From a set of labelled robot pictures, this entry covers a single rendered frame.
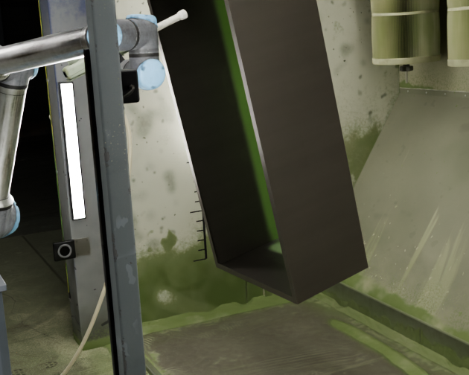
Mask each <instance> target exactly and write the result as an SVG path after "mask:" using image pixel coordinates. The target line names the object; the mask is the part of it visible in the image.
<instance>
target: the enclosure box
mask: <svg viewBox="0 0 469 375"><path fill-rule="evenodd" d="M147 3H148V7H149V9H150V15H153V16H155V17H156V21H157V24H158V23H160V22H162V21H164V20H166V19H168V18H170V17H172V16H174V15H176V14H177V13H178V12H179V11H181V10H185V11H186V12H187V14H188V18H186V19H183V20H179V21H178V22H175V23H173V24H172V25H169V26H167V27H166V28H163V29H161V30H160V31H158V41H159V49H160V52H161V55H162V61H163V64H164V67H165V72H166V75H167V81H168V83H169V86H170V92H171V95H172V98H173V103H174V106H175V110H176V115H177V118H178V121H179V126H180V129H181V133H182V137H183V141H184V144H185V149H186V153H187V156H188V160H189V164H190V167H191V172H192V175H193V178H194V184H195V187H196V190H197V195H198V198H199V201H200V207H201V210H202V215H203V218H204V221H205V226H206V230H207V232H208V238H209V241H210V244H211V249H212V252H213V255H214V261H215V264H216V267H217V268H219V269H222V270H223V271H226V272H228V273H230V274H232V275H235V276H237V277H239V278H241V279H243V280H245V281H248V282H250V283H252V284H254V285H256V286H259V287H260V288H262V289H265V290H267V291H269V292H271V293H273V294H275V295H278V296H280V297H282V298H284V299H286V300H288V301H291V302H293V303H294V304H300V303H301V302H303V301H306V300H307V299H309V298H311V297H313V296H314V295H317V294H319V293H320V292H323V291H325V290H326V289H328V288H330V287H332V286H334V285H336V284H338V283H340V282H342V281H343V280H345V279H347V278H349V277H351V276H353V275H355V274H357V273H358V272H361V271H362V270H364V269H367V268H368V267H369V266H368V262H367V258H366V251H365V246H364V242H363V236H362V231H361V227H360V220H359V216H358V212H357V205H356V201H355V197H354V189H353V185H352V181H351V174H350V170H349V166H348V159H347V155H346V151H345V144H344V139H343V135H342V128H341V124H340V120H339V113H338V108H337V104H336V98H335V94H334V86H333V82H332V78H331V71H330V67H329V63H328V55H327V51H326V47H325V41H324V37H323V32H322V25H321V21H320V17H319V10H318V5H317V1H316V0H147Z"/></svg>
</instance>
